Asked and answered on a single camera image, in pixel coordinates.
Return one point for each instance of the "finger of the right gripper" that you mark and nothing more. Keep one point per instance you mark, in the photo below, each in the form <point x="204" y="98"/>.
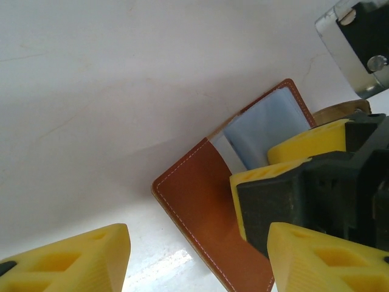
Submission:
<point x="267" y="207"/>
<point x="310" y="143"/>

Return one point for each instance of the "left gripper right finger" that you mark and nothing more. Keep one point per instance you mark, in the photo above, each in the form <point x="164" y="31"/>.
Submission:
<point x="319" y="267"/>

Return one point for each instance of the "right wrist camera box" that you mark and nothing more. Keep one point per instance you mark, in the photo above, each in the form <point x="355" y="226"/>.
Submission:
<point x="340" y="54"/>

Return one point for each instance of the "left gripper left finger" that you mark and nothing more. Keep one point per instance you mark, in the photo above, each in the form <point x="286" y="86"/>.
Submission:
<point x="76" y="261"/>

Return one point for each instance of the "brown leather card holder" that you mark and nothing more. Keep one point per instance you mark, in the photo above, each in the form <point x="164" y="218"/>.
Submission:
<point x="194" y="194"/>

